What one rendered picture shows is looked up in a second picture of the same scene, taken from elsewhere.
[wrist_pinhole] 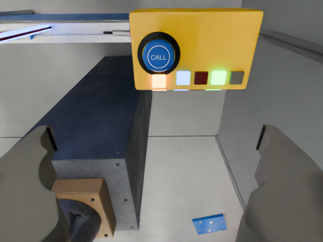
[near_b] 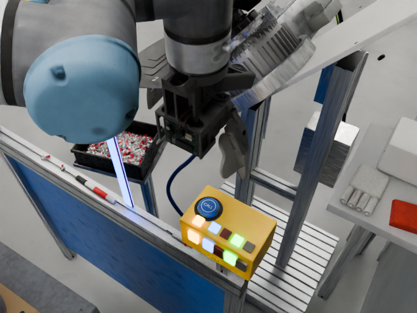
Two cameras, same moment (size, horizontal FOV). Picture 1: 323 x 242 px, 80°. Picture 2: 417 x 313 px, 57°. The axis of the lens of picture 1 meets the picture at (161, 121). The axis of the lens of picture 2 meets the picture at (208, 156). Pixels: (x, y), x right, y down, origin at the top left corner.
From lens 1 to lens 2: 59 cm
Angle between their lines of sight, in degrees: 69
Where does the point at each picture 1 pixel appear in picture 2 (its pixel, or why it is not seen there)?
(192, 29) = (234, 207)
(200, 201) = not seen: outside the picture
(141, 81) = (187, 216)
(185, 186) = not seen: outside the picture
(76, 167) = (39, 285)
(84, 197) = (20, 303)
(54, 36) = (128, 212)
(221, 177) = not seen: outside the picture
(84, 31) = (151, 224)
